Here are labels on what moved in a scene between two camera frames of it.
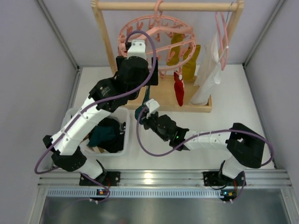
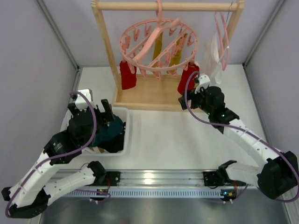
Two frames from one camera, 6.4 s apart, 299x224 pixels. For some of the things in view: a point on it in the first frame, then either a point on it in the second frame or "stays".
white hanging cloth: x=209 y=73 stays
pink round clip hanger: x=171 y=41 stays
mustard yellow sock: x=176 y=38 → x=157 y=48
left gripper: x=153 y=71 → x=92 y=112
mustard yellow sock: x=188 y=69 → x=175 y=59
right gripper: x=146 y=120 → x=191 y=98
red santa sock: x=179 y=87 → x=191 y=67
